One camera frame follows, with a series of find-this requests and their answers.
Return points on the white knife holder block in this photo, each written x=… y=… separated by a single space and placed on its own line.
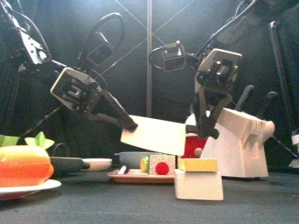
x=238 y=145

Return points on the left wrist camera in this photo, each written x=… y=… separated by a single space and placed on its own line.
x=100 y=52

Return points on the gray pot with dark lid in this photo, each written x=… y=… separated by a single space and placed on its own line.
x=130 y=159

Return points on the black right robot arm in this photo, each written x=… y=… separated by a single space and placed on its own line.
x=238 y=32

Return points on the black toy pot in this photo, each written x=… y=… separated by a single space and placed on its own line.
x=66 y=164

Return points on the pink tray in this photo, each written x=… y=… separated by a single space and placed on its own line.
x=136 y=178

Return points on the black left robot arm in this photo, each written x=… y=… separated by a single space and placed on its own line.
x=27 y=49

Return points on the sushi roll toy red centre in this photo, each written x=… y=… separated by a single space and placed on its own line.
x=162 y=164
x=123 y=169

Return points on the gray metal frame pole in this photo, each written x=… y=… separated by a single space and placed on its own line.
x=148 y=58

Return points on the orange toy fruit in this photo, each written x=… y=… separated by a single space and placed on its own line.
x=23 y=166

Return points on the green yellow toy fruit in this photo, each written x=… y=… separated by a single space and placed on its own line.
x=144 y=164

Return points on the white plastic object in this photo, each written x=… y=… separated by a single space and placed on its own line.
x=295 y=137

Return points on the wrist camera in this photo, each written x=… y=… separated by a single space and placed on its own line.
x=100 y=52
x=174 y=58

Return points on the green toy leaf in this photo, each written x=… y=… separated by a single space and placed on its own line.
x=7 y=141
x=39 y=140

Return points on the black frame post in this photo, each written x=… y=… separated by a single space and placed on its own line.
x=279 y=73

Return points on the white plate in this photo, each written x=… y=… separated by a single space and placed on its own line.
x=39 y=188

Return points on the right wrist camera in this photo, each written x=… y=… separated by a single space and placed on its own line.
x=174 y=58

